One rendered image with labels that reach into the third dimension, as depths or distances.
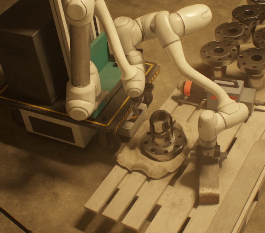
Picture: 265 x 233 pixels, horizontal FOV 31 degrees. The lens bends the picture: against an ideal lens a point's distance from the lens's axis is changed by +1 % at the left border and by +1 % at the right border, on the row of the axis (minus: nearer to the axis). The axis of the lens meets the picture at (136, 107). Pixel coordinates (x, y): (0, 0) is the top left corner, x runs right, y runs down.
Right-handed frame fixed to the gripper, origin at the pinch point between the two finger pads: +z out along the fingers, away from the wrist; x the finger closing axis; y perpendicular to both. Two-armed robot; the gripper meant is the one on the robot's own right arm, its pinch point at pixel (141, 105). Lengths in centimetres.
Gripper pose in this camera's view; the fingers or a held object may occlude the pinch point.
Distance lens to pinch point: 287.9
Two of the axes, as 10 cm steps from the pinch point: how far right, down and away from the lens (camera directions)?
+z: 1.1, 7.5, 6.5
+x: -4.5, 6.2, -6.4
